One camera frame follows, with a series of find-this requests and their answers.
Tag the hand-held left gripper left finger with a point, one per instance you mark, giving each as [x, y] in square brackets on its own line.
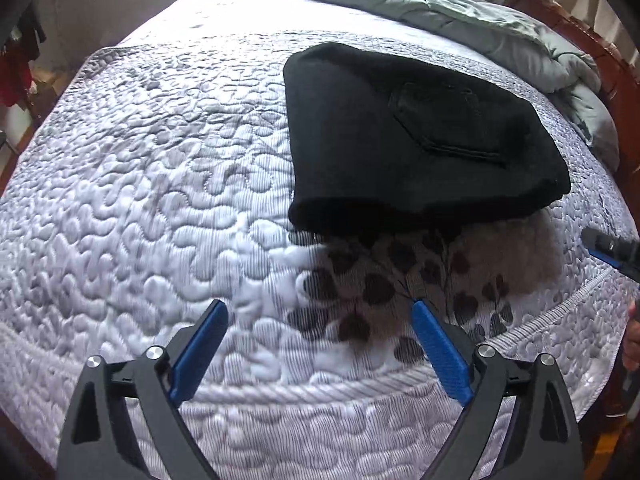
[200, 350]

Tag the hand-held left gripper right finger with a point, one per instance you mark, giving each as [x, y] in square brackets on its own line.
[440, 350]

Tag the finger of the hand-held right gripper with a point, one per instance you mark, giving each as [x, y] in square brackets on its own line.
[612, 250]

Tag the black pants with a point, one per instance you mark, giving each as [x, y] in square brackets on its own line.
[400, 160]

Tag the person's right hand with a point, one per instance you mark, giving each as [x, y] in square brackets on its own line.
[633, 340]

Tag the white quilted mattress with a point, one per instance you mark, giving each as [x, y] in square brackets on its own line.
[150, 185]

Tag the wooden headboard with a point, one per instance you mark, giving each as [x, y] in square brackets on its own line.
[590, 35]

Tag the grey-green comforter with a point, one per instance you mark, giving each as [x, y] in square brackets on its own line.
[475, 20]

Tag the red hanging garment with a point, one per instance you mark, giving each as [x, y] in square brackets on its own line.
[14, 77]

